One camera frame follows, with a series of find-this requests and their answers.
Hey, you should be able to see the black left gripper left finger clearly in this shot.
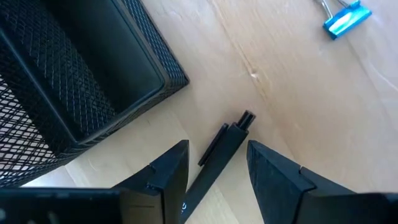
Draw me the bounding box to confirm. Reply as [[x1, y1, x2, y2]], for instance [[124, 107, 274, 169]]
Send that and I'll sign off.
[[111, 139, 190, 224]]

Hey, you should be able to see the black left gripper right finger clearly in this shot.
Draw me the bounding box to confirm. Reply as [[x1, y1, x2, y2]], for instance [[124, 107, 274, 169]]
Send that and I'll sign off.
[[247, 139, 356, 224]]

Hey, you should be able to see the black pen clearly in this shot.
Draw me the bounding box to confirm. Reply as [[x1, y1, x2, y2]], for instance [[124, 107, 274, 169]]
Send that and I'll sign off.
[[180, 110, 257, 224]]

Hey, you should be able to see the blue binder clip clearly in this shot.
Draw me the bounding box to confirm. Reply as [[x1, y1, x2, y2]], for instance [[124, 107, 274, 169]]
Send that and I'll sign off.
[[313, 0, 373, 40]]

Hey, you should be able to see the black mesh desk organizer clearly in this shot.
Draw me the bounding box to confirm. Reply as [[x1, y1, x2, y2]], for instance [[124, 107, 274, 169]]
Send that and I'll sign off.
[[0, 0, 190, 187]]

